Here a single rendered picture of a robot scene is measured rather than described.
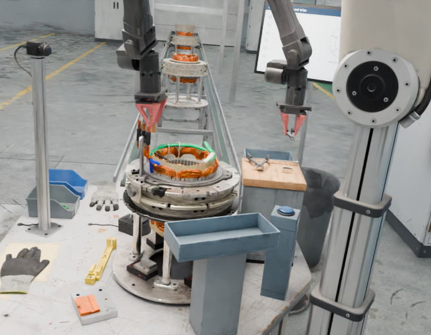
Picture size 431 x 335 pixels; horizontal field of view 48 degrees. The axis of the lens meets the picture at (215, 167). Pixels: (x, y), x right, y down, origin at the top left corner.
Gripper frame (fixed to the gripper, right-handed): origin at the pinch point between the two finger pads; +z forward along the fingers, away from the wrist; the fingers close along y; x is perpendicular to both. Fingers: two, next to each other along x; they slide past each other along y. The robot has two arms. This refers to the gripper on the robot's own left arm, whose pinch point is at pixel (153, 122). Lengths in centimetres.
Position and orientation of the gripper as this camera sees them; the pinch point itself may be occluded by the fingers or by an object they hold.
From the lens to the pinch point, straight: 138.9
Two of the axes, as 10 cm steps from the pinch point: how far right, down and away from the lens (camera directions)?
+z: 0.1, 9.3, 3.8
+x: 9.8, 0.8, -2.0
